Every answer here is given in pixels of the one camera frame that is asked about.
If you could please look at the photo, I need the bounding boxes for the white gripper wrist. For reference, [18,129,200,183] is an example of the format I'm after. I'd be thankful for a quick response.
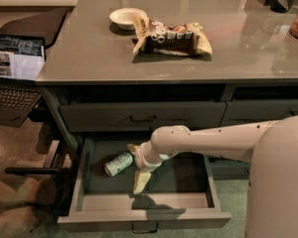
[127,142,163,194]

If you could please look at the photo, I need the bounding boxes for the green white 7up can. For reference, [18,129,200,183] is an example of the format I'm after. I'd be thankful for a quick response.
[104,153,133,177]

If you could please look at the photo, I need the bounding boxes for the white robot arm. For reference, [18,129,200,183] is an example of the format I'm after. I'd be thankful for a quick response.
[128,116,298,238]

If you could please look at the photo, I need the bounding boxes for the open grey middle drawer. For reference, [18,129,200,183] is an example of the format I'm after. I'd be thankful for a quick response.
[58,138,231,233]

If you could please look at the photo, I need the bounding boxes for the grey top left drawer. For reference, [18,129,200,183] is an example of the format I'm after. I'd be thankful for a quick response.
[60,101,226,132]

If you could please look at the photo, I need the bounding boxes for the grey top right drawer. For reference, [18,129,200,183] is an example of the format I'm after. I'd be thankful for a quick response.
[221,99,298,126]

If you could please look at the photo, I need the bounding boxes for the black chair armrest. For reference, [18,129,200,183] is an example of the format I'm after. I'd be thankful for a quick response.
[5,168,70,176]

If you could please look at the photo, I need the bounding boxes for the brown yellow chip bag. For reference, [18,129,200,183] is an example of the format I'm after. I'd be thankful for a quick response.
[133,17,213,57]

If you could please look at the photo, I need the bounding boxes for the person's beige trouser legs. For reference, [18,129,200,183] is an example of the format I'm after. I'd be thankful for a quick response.
[0,178,57,238]

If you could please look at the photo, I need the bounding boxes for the white ceramic bowl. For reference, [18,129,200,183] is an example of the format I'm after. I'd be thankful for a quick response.
[109,8,147,31]

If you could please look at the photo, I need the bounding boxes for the black laptop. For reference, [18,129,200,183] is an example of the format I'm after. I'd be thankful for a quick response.
[0,34,46,127]

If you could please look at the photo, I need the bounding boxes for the dark office chair back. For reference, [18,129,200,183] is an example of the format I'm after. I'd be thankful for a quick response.
[0,7,68,49]

